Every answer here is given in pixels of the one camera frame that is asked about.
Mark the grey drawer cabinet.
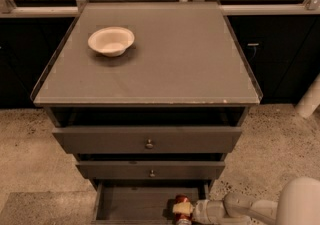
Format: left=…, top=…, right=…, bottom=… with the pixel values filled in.
left=30, top=1, right=264, bottom=225

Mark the open bottom grey drawer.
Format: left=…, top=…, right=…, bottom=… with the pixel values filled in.
left=91, top=180, right=210, bottom=225

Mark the white pole leg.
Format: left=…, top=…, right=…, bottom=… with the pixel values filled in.
left=295, top=73, right=320, bottom=118

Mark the top grey drawer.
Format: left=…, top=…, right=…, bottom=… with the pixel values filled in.
left=52, top=126, right=242, bottom=154

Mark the white paper bowl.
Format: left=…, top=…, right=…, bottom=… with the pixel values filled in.
left=88, top=27, right=135, bottom=57

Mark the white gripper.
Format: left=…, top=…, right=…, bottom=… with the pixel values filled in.
left=172, top=200, right=228, bottom=224

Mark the middle grey drawer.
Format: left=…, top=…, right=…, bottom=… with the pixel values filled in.
left=76, top=161, right=225, bottom=180

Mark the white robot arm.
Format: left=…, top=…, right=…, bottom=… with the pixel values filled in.
left=172, top=177, right=320, bottom=225

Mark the red coke can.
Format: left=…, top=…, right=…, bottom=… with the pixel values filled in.
left=174, top=195, right=192, bottom=225

